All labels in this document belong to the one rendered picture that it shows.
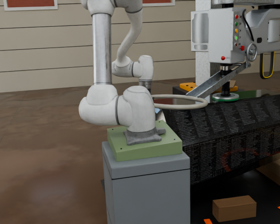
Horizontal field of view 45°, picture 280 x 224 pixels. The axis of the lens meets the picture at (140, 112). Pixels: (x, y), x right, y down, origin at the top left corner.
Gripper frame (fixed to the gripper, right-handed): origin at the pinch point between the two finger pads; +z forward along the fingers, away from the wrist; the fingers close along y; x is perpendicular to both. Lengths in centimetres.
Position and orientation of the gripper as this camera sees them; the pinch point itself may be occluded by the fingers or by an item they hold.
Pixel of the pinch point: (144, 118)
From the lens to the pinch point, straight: 228.3
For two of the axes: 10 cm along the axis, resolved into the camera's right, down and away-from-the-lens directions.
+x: -4.7, -1.8, 8.7
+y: 8.8, -0.7, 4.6
